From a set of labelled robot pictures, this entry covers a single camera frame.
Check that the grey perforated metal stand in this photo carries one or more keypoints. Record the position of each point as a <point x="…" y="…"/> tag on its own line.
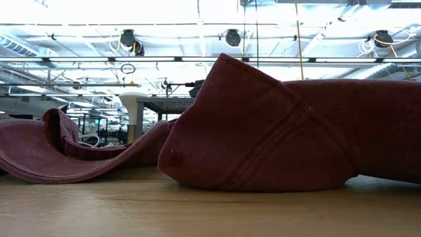
<point x="164" y="99"/>

